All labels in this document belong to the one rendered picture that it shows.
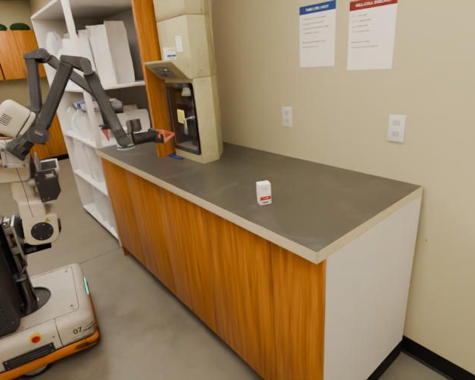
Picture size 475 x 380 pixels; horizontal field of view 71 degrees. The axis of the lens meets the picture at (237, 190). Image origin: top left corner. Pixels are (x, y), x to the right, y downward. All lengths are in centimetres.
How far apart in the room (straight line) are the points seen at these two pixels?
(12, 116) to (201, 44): 98
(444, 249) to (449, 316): 33
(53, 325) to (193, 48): 161
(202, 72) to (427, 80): 106
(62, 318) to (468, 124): 209
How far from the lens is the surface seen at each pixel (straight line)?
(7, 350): 216
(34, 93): 224
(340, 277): 121
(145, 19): 217
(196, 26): 189
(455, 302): 181
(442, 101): 153
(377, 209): 133
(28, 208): 201
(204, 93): 190
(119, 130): 175
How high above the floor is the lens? 150
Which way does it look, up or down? 22 degrees down
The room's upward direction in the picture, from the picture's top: 5 degrees counter-clockwise
